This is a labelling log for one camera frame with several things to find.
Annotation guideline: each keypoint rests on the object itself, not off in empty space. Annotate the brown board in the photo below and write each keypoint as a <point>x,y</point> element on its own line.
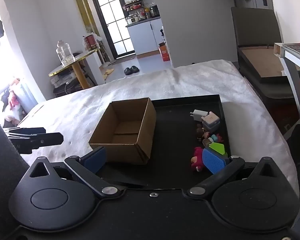
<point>262,62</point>

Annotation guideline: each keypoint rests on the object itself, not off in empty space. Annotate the white kitchen cabinet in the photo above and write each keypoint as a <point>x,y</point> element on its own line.
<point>142,37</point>

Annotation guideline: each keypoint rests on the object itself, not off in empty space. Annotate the stack of papers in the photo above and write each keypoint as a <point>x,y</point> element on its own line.
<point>62,78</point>

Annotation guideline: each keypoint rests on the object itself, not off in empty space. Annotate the white charger plug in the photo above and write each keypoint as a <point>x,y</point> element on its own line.
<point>197,113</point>

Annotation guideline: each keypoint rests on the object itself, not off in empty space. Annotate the small glass jar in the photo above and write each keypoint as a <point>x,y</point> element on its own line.
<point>59,50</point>

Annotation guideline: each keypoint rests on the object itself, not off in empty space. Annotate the red bear plush toy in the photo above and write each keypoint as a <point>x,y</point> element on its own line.
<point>197,155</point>

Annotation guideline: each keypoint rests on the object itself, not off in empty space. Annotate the black-framed glass door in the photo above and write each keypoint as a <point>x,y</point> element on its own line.
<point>115,22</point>

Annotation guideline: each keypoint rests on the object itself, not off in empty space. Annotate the dark folding chair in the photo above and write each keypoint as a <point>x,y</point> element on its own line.
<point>255,27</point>

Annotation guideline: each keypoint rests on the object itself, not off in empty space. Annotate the tan slippers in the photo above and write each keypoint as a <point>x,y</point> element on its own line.
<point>107,72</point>

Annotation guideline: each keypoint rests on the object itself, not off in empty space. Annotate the round gold-edged table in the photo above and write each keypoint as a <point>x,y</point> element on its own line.
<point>73,63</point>

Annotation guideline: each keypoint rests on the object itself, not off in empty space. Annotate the brown cardboard box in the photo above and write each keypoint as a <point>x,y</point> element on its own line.
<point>122,153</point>

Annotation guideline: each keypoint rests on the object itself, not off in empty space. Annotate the black slipper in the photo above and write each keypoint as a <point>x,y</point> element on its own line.
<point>135,69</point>
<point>127,71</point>

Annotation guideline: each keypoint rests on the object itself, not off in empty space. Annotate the grey metal desk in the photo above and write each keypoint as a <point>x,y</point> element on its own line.
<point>292,72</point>

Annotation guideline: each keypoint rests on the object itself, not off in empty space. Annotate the person's left forearm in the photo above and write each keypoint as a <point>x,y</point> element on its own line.
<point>2,175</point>

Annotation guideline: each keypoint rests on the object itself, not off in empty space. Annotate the pink cube charger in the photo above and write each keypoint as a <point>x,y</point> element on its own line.
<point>211,120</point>

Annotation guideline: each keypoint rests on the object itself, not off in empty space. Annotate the large glass jar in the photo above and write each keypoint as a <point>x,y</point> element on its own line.
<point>68,53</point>

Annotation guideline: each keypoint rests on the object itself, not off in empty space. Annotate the red can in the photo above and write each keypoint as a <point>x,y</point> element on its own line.
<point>90,43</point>

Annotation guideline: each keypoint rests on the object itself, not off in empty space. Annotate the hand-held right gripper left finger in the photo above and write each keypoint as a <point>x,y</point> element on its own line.
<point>96,160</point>

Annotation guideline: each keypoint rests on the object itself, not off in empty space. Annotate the red and blue small figurine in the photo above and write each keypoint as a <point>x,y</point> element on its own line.
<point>216,138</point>

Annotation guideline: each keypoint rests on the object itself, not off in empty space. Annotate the tan small figurine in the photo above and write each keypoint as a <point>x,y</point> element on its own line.
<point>206,143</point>

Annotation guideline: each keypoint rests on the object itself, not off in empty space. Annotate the white spray bottle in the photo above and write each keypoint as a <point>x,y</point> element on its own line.
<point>162,35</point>

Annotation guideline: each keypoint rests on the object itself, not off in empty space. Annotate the black tray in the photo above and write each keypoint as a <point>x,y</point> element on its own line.
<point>170,142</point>

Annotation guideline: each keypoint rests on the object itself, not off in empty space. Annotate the kitchen spice rack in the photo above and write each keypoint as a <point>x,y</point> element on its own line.
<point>133,4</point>

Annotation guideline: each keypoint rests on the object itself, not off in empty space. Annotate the brown-haired small figurine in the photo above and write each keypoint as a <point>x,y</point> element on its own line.
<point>199,131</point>

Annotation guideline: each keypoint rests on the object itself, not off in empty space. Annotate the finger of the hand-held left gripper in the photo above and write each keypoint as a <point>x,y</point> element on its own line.
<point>50,139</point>
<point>27,131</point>

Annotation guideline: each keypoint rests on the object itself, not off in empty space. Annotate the orange box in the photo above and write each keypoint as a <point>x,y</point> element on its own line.
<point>164,52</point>

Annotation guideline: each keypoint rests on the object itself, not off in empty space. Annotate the rice cooker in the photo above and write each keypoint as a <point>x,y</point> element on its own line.
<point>133,20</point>

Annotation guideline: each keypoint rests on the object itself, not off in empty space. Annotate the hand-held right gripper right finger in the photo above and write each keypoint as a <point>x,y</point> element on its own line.
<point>213,161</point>

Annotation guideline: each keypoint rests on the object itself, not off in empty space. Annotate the green block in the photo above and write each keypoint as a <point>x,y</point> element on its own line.
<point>217,147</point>

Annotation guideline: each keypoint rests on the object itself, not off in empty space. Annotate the pink plush toy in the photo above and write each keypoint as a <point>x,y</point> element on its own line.
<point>14,100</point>

